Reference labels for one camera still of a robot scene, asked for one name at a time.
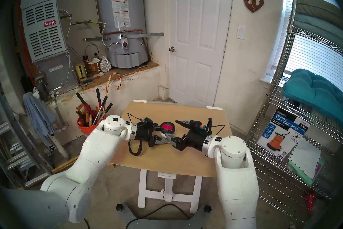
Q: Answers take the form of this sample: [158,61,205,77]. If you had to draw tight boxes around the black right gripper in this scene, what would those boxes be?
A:
[166,120,207,151]

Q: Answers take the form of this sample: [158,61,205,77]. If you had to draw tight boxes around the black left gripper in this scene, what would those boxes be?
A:
[135,123,170,148]

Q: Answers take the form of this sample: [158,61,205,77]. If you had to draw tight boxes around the black jar lid red tape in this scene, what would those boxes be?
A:
[160,122,176,135]

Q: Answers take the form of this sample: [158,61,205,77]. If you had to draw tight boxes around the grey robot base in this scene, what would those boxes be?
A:
[116,203,212,229]

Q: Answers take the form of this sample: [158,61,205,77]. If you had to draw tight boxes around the silver shaft black grip shears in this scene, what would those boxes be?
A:
[94,96,113,124]

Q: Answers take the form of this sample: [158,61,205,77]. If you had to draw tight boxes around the red yellow striped hoop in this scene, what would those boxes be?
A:
[105,72,122,97]

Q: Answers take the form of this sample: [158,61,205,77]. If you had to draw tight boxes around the orange bucket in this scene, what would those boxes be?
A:
[77,117,106,138]

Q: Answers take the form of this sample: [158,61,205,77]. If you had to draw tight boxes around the foil wrapped bundle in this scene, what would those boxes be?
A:
[100,56,111,72]

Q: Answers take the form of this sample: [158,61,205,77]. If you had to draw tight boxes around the wooden pole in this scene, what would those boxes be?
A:
[51,155,81,174]

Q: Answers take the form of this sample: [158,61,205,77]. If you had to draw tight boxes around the wicker basket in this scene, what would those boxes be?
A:
[85,44,100,74]

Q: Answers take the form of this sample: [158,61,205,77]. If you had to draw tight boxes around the utility pump box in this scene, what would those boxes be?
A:
[257,108,311,160]

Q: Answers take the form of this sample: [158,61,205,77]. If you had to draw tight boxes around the white panel door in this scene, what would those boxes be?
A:
[168,0,235,107]

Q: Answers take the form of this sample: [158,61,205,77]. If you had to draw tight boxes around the yellow metal can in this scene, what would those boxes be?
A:
[74,63,87,81]

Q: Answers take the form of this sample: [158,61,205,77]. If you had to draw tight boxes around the blue hanging cloth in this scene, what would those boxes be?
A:
[23,92,57,149]

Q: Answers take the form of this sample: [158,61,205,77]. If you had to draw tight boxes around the white zigzag edged paper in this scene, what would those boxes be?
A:
[288,137,320,178]

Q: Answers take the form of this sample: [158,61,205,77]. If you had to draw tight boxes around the grey water heater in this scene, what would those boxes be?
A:
[95,0,149,69]

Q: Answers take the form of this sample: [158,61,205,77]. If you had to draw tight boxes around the teal tufted cushion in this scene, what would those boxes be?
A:
[282,68,343,121]

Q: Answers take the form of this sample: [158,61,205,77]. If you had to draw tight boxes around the aluminium ladder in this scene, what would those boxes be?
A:
[0,84,54,188]

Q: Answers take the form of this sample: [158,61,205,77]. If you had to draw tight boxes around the small red plastic item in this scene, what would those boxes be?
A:
[307,191,317,213]

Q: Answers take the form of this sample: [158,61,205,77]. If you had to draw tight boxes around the white window blind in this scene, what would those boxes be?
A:
[272,0,343,89]

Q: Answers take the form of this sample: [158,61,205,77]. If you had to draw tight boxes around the grey Bryant furnace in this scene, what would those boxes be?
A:
[21,0,78,89]

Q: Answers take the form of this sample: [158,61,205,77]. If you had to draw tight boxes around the grey-green folded cushion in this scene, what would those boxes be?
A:
[291,12,343,44]

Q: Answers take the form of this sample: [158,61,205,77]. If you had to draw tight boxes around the olive folded cushion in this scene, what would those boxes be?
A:
[296,0,343,18]

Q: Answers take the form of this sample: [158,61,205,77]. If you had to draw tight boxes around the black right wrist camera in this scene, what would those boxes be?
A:
[192,121,208,132]

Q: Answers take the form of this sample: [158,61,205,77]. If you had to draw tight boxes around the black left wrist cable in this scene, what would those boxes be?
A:
[127,113,143,156]

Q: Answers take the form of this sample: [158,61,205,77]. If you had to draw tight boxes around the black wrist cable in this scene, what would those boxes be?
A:
[127,113,143,156]
[208,117,225,135]

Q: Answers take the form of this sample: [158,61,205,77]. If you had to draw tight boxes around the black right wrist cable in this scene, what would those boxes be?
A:
[208,117,225,135]

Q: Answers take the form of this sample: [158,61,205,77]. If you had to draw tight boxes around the black floor cable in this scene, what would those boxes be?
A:
[128,203,192,229]

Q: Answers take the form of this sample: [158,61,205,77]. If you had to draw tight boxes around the wooden handle hand saw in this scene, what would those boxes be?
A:
[76,103,89,124]

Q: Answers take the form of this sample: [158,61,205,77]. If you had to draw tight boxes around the metal heater strap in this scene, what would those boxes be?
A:
[83,33,164,41]

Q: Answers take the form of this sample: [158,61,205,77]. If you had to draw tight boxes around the chrome wire shelf rack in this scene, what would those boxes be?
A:
[245,0,343,225]

